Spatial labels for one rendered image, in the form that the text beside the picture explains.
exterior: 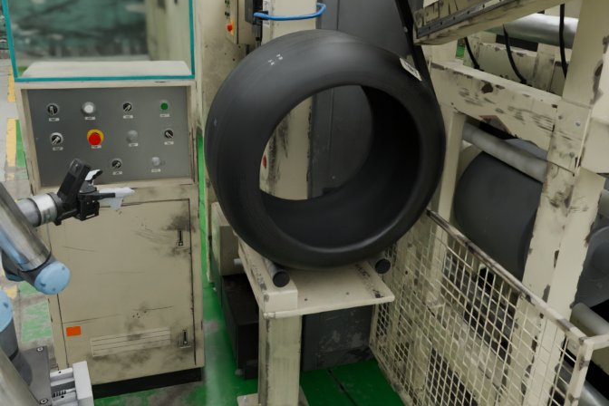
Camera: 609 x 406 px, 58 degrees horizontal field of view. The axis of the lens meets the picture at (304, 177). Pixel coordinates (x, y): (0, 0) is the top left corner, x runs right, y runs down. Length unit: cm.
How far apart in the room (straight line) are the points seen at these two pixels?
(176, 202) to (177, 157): 16
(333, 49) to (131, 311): 136
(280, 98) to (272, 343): 105
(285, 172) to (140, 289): 79
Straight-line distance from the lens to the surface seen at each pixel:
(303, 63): 121
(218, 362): 255
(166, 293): 218
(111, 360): 234
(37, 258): 136
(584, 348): 121
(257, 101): 119
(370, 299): 153
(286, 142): 165
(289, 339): 200
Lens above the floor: 164
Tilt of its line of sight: 21 degrees down
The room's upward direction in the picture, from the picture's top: 2 degrees clockwise
